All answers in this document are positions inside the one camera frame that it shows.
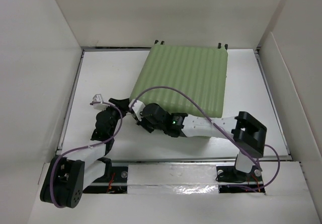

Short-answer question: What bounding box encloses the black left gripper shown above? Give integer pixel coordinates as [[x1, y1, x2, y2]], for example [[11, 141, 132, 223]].
[[101, 99, 130, 136]]

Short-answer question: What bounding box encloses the green hard-shell suitcase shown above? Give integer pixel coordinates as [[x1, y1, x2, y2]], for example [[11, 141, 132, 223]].
[[129, 44, 228, 118]]

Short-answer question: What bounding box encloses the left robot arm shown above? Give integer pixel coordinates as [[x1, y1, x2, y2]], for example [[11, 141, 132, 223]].
[[40, 98, 130, 208]]

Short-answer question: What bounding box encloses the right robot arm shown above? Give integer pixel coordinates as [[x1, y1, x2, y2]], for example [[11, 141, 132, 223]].
[[131, 101, 267, 180]]

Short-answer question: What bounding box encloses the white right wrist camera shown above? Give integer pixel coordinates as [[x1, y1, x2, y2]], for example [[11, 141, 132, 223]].
[[129, 99, 145, 121]]

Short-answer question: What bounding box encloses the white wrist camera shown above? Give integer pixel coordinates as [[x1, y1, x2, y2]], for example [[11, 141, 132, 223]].
[[129, 99, 145, 121], [90, 94, 106, 111]]

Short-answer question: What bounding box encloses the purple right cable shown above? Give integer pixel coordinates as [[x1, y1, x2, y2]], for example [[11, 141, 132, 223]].
[[129, 86, 281, 193]]

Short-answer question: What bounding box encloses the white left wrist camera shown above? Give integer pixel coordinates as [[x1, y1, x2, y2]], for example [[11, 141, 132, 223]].
[[90, 94, 106, 111]]

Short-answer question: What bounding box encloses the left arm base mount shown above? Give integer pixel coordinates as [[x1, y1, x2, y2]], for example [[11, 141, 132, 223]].
[[83, 165, 128, 194]]

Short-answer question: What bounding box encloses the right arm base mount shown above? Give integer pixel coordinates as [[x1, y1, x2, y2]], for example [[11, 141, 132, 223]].
[[215, 166, 266, 194]]

